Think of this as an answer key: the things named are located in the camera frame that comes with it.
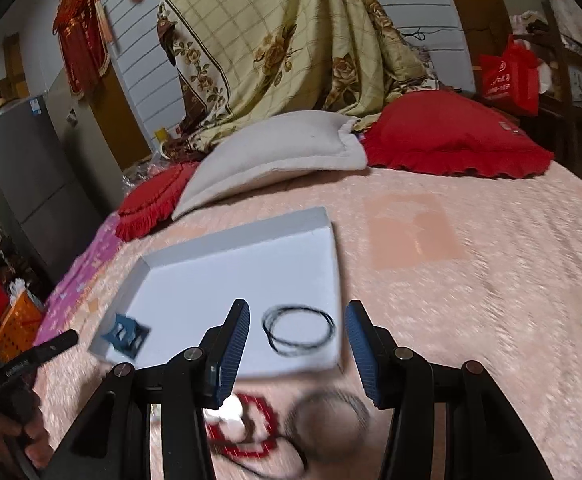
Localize white fluffy hair tie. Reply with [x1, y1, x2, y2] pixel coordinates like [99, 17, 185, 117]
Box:
[218, 394, 244, 431]

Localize large red ruffled pillow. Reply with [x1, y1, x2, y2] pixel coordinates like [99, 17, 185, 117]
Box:
[361, 90, 556, 180]

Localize floral beige blanket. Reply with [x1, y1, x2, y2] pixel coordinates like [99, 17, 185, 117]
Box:
[157, 0, 439, 153]

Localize grey white pillow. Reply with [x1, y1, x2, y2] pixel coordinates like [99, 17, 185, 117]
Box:
[171, 111, 369, 222]

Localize blue hair clip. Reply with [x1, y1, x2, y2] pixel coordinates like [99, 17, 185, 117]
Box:
[100, 312, 152, 361]

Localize dark wooden shelf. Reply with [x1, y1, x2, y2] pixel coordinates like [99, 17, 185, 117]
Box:
[511, 0, 582, 166]

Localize orange plastic basket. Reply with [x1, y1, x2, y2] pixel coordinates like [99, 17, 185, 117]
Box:
[0, 290, 46, 363]

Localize purple patterned sheet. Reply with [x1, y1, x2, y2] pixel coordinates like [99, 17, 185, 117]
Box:
[33, 212, 124, 348]

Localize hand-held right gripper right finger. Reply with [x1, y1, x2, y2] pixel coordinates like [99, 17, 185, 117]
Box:
[345, 300, 554, 480]

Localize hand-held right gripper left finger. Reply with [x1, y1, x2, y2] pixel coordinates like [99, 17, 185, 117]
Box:
[46, 299, 252, 480]

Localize black cord loop necklace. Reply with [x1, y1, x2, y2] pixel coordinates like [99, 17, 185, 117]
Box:
[262, 305, 337, 358]

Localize red bead bracelet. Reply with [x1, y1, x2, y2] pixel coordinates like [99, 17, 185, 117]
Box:
[205, 392, 279, 461]

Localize small red fringed pillow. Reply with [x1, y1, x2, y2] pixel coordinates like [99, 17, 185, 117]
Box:
[115, 162, 202, 242]

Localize white shallow cardboard box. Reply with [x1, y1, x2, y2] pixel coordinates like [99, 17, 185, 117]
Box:
[87, 206, 344, 378]

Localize grey refrigerator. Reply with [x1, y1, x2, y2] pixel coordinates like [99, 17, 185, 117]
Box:
[0, 95, 104, 281]

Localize red hanging decoration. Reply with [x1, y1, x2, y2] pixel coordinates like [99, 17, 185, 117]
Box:
[53, 0, 112, 98]

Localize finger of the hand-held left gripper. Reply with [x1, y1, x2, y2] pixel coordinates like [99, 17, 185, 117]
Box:
[32, 329, 80, 362]

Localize red shopping bag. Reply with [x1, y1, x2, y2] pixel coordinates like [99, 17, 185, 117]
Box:
[478, 35, 542, 117]

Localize person's left hand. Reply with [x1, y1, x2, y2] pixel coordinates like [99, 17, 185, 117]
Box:
[0, 397, 54, 471]

